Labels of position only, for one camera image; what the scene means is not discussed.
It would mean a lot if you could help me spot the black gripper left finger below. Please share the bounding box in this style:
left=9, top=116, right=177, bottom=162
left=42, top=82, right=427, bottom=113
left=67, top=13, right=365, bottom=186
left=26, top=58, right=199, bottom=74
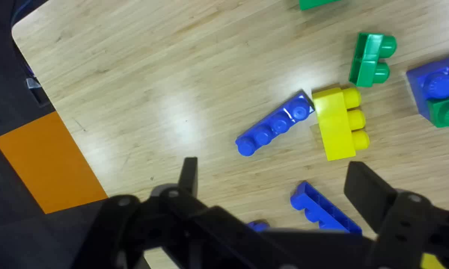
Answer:
left=73, top=155, right=286, bottom=269

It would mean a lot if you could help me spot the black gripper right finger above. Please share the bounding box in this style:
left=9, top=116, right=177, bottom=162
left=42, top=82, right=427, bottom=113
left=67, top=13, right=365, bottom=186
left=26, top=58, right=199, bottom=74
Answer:
left=344, top=159, right=449, bottom=269

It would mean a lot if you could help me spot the blue square lego block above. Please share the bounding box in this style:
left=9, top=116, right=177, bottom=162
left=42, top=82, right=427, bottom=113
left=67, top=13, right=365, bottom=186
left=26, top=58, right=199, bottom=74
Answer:
left=404, top=50, right=449, bottom=123

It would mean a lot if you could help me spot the large yellow lego block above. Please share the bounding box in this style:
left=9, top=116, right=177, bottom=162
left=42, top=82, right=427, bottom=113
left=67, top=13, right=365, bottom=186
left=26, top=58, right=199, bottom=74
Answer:
left=419, top=250, right=448, bottom=269

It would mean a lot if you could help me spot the blue four-stud lego block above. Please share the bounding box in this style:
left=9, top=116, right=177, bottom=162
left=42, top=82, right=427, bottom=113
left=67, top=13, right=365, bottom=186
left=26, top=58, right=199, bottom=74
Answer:
left=234, top=88, right=317, bottom=158
left=289, top=179, right=364, bottom=235

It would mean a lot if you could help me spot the orange floor sheet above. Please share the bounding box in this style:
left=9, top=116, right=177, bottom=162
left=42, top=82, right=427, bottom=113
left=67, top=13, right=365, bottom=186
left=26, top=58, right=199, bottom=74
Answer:
left=0, top=110, right=109, bottom=215

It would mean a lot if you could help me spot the large blue lego block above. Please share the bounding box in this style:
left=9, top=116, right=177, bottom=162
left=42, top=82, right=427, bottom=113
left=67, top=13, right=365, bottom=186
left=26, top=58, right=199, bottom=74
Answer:
left=247, top=218, right=273, bottom=234

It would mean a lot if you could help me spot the yellow three-stud lego block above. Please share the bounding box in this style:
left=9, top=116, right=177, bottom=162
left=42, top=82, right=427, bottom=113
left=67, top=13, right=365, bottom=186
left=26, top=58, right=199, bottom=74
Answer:
left=311, top=82, right=373, bottom=162

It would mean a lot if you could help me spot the large green lego block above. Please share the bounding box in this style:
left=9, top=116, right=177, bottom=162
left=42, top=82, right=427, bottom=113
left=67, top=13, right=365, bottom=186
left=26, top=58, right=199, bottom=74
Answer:
left=296, top=0, right=343, bottom=11

